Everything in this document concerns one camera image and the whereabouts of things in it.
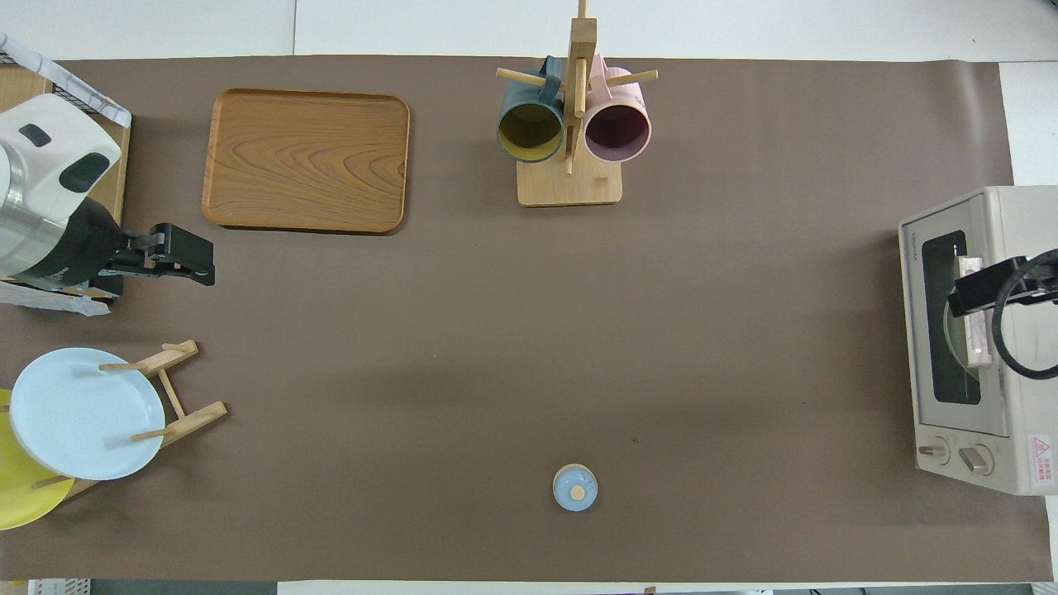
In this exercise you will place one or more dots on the brown wooden tray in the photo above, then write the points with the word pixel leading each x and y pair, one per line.
pixel 306 161

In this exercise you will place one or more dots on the small blue bell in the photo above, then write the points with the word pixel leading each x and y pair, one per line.
pixel 574 487

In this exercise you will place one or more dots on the beige toaster oven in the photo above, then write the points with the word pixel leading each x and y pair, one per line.
pixel 1029 330

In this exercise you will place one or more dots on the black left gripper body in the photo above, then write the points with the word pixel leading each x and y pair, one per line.
pixel 83 252

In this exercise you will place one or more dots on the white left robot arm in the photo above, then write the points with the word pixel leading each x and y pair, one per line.
pixel 41 149

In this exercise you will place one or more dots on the brown table mat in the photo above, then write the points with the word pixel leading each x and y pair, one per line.
pixel 496 330

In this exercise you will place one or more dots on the wooden mug rack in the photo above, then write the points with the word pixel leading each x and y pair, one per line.
pixel 570 186

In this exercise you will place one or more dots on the toaster oven glass door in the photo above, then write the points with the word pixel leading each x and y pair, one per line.
pixel 992 397

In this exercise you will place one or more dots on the dark blue mug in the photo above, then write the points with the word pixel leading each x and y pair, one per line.
pixel 529 132

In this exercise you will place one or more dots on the white checked cloth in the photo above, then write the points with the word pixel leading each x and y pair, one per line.
pixel 83 95

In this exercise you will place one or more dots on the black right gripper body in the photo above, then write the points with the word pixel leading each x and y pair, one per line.
pixel 1043 285

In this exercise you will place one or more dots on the pink mug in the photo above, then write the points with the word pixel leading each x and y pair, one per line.
pixel 618 132

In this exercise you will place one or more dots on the light blue plate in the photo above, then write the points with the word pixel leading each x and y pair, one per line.
pixel 83 413

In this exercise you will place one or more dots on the pale green plate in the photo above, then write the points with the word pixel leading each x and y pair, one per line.
pixel 959 347

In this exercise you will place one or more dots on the wooden plate rack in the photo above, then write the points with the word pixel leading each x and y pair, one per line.
pixel 194 417

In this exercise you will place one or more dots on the light wooden stepped shelf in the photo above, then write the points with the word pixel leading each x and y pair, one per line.
pixel 111 178

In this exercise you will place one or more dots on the oven control knob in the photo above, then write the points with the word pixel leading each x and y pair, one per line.
pixel 977 459
pixel 934 451

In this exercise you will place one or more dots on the yellow plate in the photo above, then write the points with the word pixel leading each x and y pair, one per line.
pixel 21 496

